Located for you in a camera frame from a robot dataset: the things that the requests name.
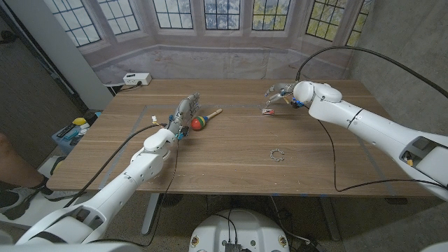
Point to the printed window backdrop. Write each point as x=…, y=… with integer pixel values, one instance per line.
x=217, y=63

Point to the white table leg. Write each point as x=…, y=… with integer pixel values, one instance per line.
x=150, y=213

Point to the grey table leg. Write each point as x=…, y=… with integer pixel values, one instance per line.
x=329, y=217

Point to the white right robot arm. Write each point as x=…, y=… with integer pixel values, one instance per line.
x=374, y=127

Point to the red matchbox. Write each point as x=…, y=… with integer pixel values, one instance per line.
x=268, y=112

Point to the black round fan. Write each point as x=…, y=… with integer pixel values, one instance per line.
x=170, y=199

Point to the colourful wooden maraca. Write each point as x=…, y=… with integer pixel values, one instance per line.
x=197, y=123

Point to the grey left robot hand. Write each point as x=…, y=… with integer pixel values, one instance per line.
x=183, y=113

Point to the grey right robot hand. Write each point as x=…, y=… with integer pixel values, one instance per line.
x=284, y=89

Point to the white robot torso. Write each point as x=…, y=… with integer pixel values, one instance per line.
x=241, y=227

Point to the grey and black sneaker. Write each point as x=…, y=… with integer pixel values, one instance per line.
x=17, y=204

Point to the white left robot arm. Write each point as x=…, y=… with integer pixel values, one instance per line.
x=119, y=185

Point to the yellow round object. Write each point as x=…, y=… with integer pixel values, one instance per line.
x=79, y=121

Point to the blue storage bin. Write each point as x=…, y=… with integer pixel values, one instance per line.
x=66, y=140

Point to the person's bare leg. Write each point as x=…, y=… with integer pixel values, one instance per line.
x=17, y=164

